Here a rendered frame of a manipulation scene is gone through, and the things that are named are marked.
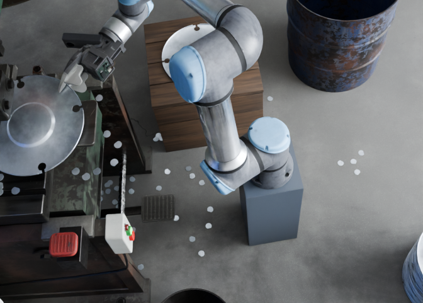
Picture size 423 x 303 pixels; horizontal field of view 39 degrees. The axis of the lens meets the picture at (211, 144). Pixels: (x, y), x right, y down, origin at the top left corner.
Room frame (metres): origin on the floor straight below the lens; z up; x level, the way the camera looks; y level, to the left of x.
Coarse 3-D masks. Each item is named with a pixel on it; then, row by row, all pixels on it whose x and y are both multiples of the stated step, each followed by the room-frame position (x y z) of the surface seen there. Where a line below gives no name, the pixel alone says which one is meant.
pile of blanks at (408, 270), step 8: (416, 248) 0.54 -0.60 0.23; (408, 256) 0.56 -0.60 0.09; (416, 256) 0.52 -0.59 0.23; (408, 264) 0.53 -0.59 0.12; (416, 264) 0.50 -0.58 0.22; (408, 272) 0.51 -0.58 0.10; (416, 272) 0.48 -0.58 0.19; (408, 280) 0.48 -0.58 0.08; (416, 280) 0.46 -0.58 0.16; (408, 288) 0.47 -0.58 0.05; (416, 288) 0.45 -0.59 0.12; (408, 296) 0.45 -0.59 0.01; (416, 296) 0.43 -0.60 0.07
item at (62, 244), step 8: (64, 232) 0.58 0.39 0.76; (72, 232) 0.57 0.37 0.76; (56, 240) 0.56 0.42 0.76; (64, 240) 0.56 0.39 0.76; (72, 240) 0.55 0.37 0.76; (48, 248) 0.54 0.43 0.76; (56, 248) 0.54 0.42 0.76; (64, 248) 0.54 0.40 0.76; (72, 248) 0.53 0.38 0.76; (56, 256) 0.52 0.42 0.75; (64, 256) 0.52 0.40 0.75
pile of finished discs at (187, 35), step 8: (200, 24) 1.49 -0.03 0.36; (208, 24) 1.49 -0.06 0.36; (176, 32) 1.47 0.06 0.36; (184, 32) 1.47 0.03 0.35; (192, 32) 1.46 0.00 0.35; (200, 32) 1.46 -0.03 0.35; (208, 32) 1.45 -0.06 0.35; (168, 40) 1.44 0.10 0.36; (176, 40) 1.44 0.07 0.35; (184, 40) 1.43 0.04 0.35; (192, 40) 1.43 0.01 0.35; (168, 48) 1.41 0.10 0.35; (176, 48) 1.40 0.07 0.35; (168, 56) 1.37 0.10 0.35; (168, 64) 1.34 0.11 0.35; (168, 72) 1.30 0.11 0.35
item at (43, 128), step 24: (24, 96) 0.97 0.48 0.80; (48, 96) 0.96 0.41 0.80; (72, 96) 0.95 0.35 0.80; (24, 120) 0.90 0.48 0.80; (48, 120) 0.88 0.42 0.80; (72, 120) 0.88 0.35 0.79; (0, 144) 0.84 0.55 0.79; (24, 144) 0.83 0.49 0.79; (48, 144) 0.82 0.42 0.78; (72, 144) 0.81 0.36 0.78; (0, 168) 0.78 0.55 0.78; (24, 168) 0.77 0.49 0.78; (48, 168) 0.75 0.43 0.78
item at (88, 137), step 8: (88, 104) 0.93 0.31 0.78; (96, 104) 0.92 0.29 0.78; (88, 112) 0.90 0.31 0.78; (96, 112) 0.90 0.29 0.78; (88, 120) 0.88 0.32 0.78; (96, 120) 0.88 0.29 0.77; (88, 128) 0.85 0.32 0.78; (88, 136) 0.83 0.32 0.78; (80, 144) 0.81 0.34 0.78; (88, 144) 0.80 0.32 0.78
